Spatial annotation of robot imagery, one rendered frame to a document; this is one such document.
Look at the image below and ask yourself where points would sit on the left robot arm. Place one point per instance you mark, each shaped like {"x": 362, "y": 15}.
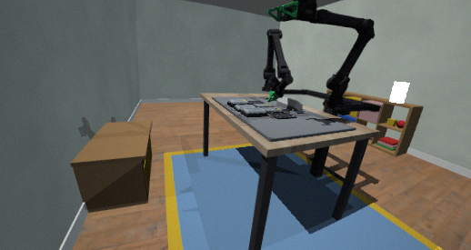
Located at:
{"x": 338, "y": 83}

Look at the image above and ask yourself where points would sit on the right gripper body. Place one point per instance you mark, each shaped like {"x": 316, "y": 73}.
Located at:
{"x": 277, "y": 91}

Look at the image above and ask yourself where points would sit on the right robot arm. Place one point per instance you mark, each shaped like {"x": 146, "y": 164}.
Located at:
{"x": 274, "y": 36}

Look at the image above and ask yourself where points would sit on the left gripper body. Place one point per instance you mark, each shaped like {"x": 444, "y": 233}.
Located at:
{"x": 287, "y": 18}

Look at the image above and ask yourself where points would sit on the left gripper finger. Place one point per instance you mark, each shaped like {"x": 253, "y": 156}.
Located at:
{"x": 278, "y": 17}
{"x": 294, "y": 9}

